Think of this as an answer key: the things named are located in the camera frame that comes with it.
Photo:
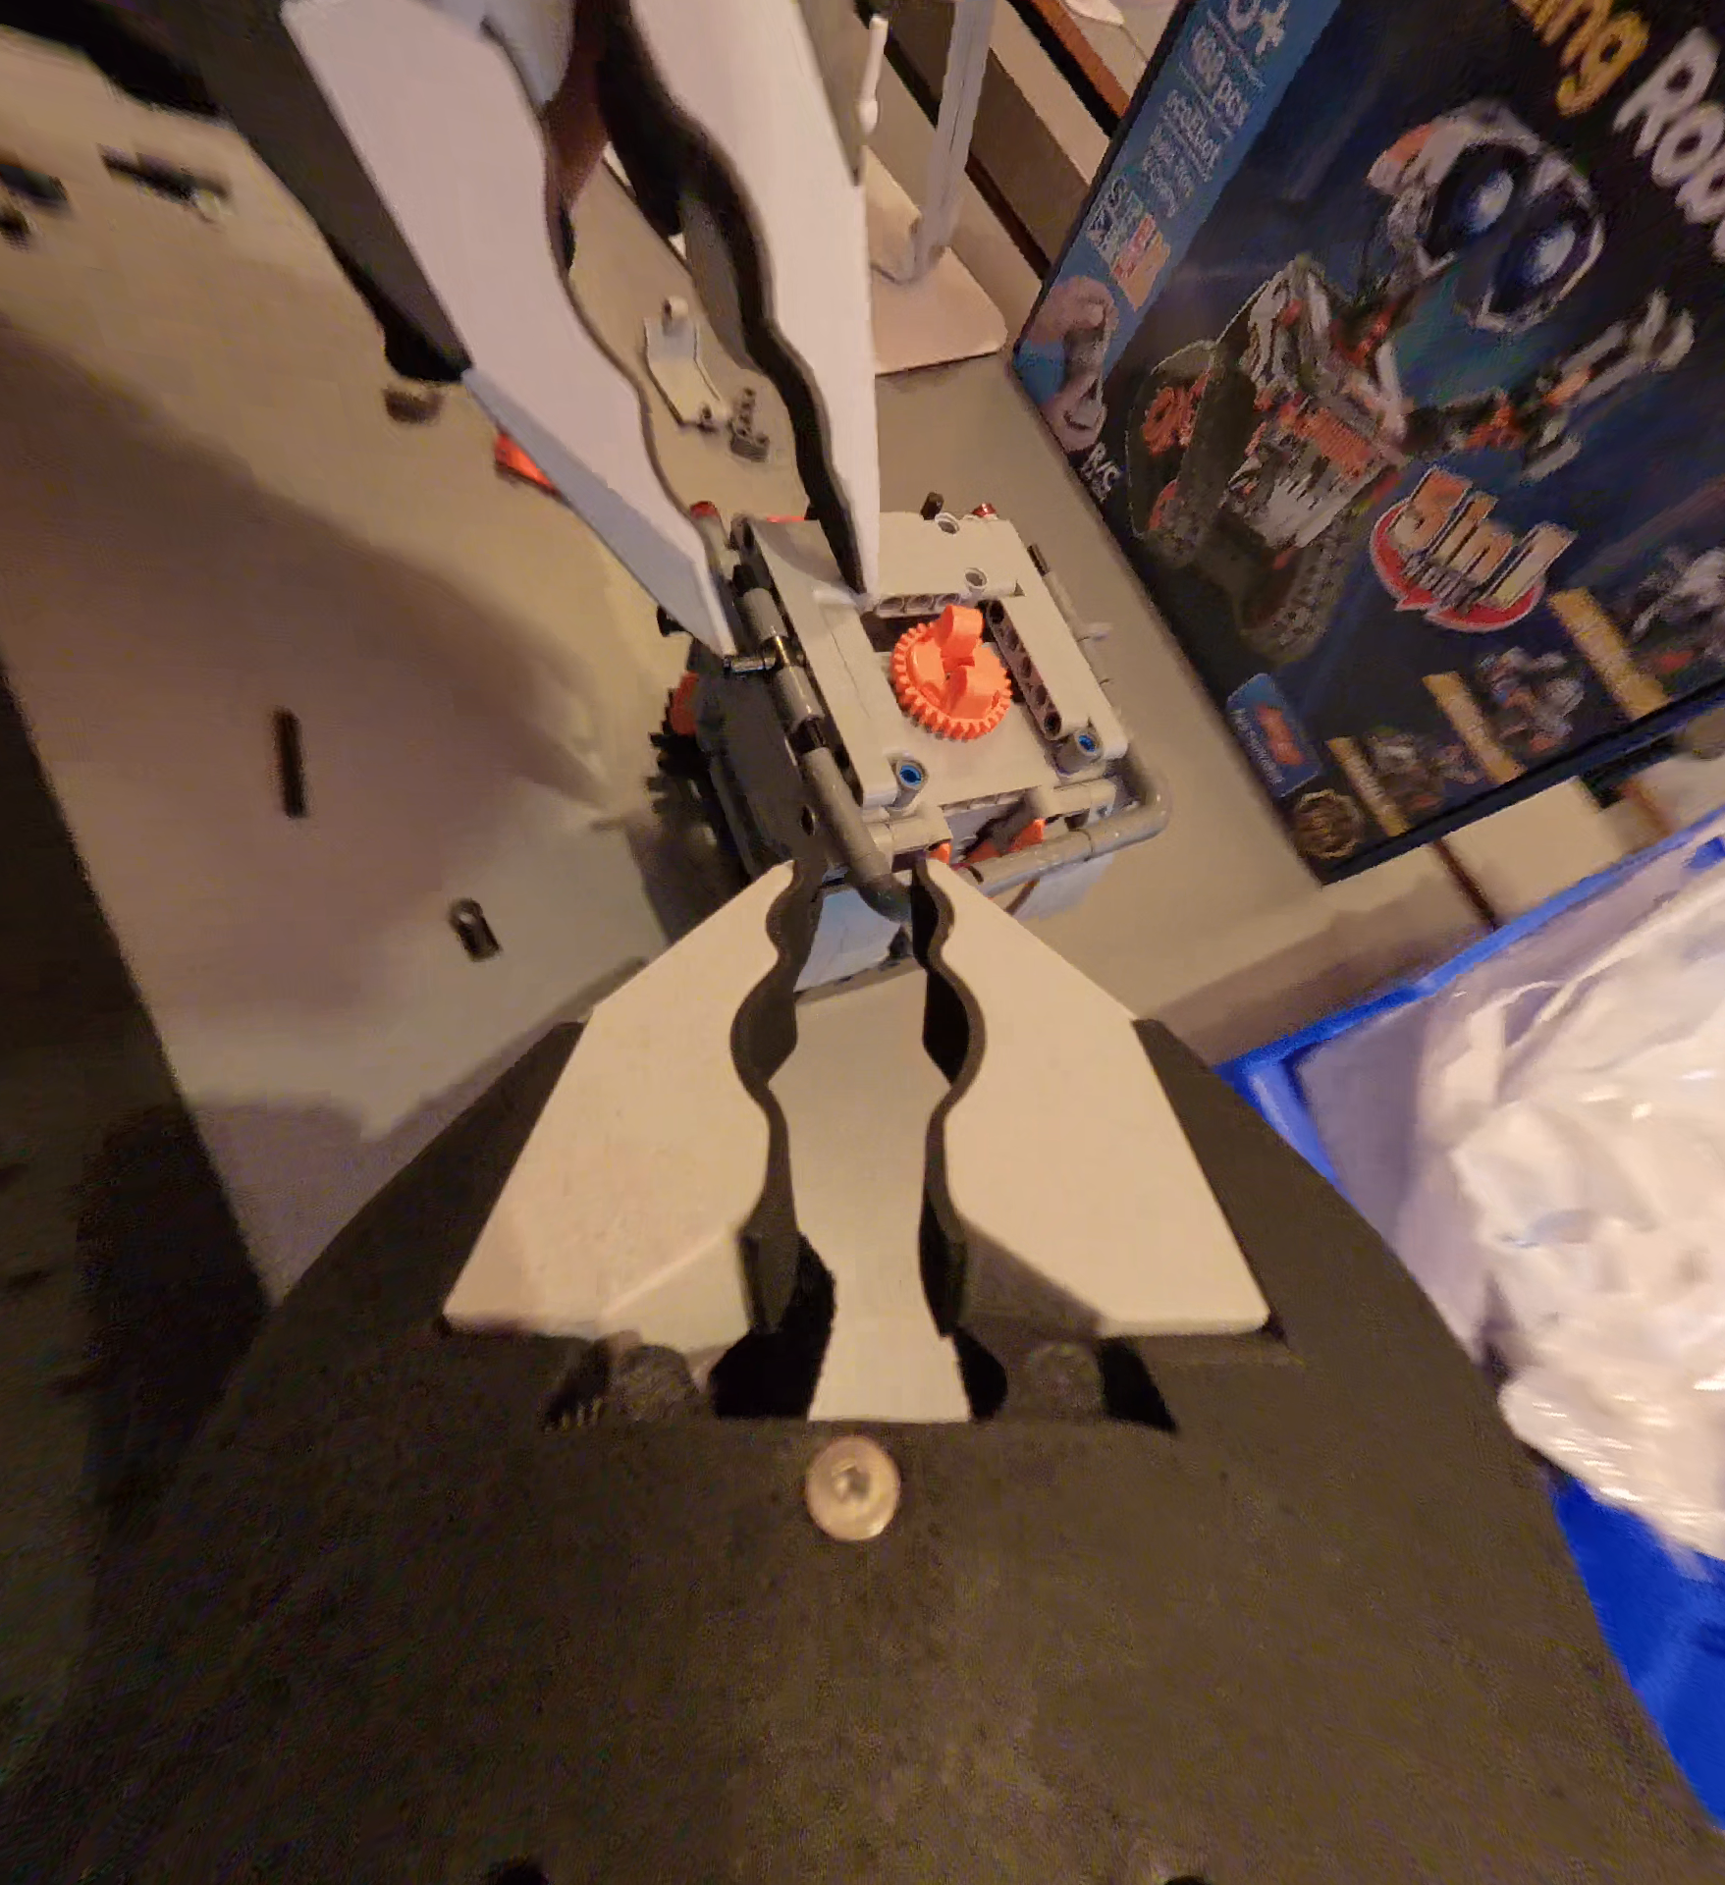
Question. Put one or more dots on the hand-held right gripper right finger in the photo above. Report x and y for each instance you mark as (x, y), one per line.
(1100, 1178)

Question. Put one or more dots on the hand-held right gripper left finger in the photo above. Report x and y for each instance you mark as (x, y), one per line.
(612, 1178)

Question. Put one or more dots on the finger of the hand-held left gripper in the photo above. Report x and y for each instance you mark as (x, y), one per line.
(771, 150)
(435, 180)

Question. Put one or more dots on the cluster of small grey connectors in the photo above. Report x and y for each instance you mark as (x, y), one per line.
(19, 185)

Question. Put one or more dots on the dark grey axle pin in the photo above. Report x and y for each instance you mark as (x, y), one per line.
(1057, 843)

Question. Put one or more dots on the dark grey elbow connector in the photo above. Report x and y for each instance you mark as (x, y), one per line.
(858, 850)

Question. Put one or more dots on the grey white toy robot model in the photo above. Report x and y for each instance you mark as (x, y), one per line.
(949, 705)

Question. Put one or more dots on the grey axle rod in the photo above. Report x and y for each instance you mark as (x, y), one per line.
(792, 705)

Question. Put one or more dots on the white stand base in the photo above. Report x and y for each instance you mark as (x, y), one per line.
(939, 232)

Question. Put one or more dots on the light grey curved panel piece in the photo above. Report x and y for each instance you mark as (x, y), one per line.
(696, 369)

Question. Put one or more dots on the small black pin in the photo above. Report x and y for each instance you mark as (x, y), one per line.
(471, 927)
(287, 760)

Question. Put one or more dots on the orange panel piece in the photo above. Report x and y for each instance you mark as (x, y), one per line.
(524, 462)

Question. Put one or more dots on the clear plastic bags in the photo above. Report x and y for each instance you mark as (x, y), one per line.
(1632, 1178)

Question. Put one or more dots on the blue robot kit box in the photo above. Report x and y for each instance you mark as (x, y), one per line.
(1453, 381)

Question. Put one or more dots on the blue storage bin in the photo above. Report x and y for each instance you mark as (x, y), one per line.
(1683, 1710)

